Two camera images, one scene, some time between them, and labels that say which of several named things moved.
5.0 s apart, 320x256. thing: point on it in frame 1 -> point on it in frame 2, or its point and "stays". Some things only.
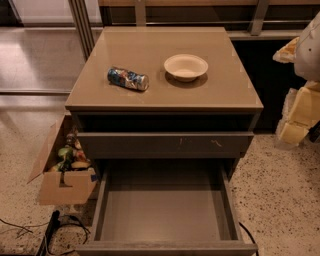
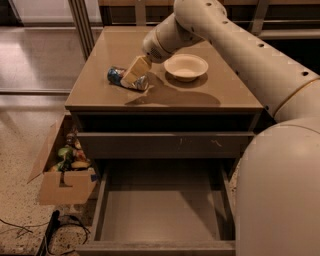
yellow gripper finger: (293, 134) -> (139, 66)
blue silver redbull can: (128, 78) stays
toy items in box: (71, 156) stays
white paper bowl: (186, 67) stays
